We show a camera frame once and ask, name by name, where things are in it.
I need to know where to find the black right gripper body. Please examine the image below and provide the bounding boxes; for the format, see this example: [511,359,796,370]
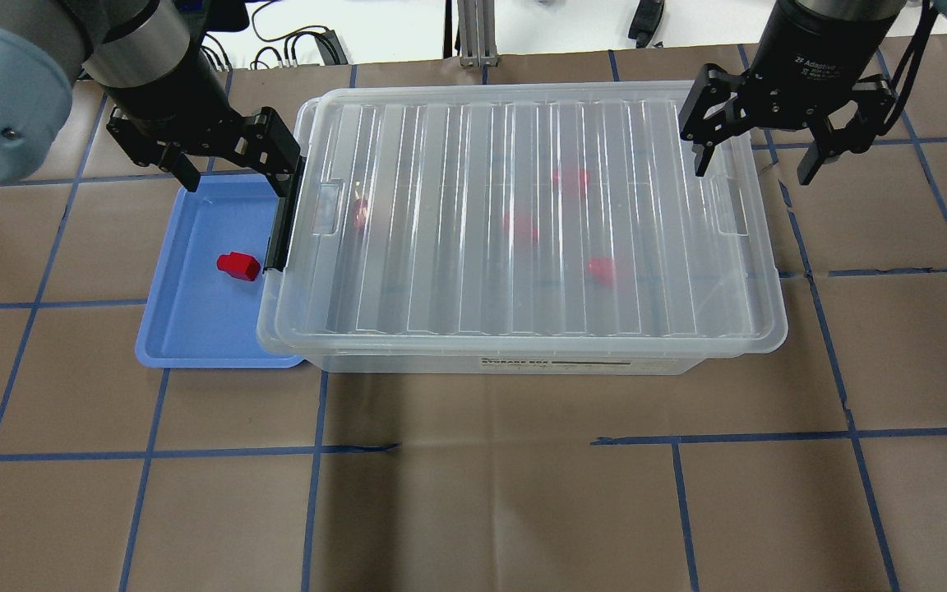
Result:
[679,4,898,140]

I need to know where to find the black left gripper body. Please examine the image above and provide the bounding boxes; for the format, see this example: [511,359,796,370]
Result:
[105,49,277,169]

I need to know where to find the red block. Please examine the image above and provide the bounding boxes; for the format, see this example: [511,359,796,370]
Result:
[352,198,371,234]
[586,257,617,286]
[215,252,261,282]
[502,213,540,244]
[552,166,589,199]

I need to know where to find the clear plastic box lid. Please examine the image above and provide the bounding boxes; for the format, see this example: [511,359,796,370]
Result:
[256,81,788,358]

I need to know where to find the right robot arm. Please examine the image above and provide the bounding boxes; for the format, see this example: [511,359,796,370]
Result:
[679,1,947,185]

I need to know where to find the clear plastic storage box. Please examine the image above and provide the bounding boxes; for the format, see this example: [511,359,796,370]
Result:
[260,82,787,377]

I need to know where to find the blue plastic tray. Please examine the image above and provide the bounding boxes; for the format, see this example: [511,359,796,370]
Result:
[135,173,301,368]

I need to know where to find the black box latch handle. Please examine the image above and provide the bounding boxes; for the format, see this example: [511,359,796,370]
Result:
[263,156,306,272]

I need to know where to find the aluminium frame post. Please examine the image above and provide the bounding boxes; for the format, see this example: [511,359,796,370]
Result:
[455,0,499,68]

